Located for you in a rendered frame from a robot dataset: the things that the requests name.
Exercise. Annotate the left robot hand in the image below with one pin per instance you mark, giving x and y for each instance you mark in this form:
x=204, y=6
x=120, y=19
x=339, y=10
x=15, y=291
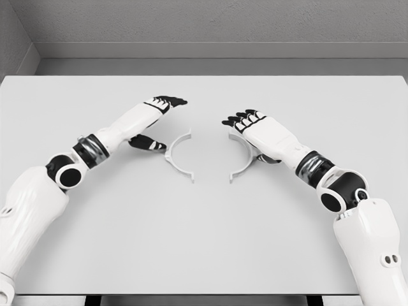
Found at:
x=145, y=116

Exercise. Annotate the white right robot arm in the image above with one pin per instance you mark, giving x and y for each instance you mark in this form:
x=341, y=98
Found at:
x=366, y=242

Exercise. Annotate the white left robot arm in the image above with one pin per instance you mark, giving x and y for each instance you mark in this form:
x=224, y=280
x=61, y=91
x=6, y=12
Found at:
x=32, y=204

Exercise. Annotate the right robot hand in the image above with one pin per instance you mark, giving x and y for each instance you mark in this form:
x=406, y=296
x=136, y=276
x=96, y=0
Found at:
x=266, y=134

